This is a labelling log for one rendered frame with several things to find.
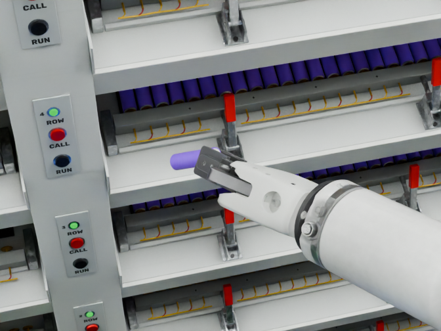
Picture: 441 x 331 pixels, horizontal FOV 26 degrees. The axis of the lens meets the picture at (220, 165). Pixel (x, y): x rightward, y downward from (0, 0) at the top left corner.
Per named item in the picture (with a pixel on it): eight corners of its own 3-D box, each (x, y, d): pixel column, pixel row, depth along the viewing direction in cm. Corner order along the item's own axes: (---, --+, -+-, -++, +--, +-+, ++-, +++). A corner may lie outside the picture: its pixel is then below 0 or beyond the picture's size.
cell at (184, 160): (172, 173, 106) (214, 166, 101) (167, 157, 106) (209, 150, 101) (183, 166, 107) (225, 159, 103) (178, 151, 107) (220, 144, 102)
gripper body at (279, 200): (285, 255, 87) (206, 211, 95) (350, 263, 94) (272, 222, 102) (313, 177, 86) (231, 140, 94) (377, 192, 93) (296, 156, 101)
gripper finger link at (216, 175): (207, 183, 91) (205, 174, 97) (283, 209, 92) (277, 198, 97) (211, 171, 91) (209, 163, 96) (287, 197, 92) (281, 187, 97)
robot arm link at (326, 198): (302, 268, 86) (279, 255, 88) (359, 275, 92) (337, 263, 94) (335, 181, 85) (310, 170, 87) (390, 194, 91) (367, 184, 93)
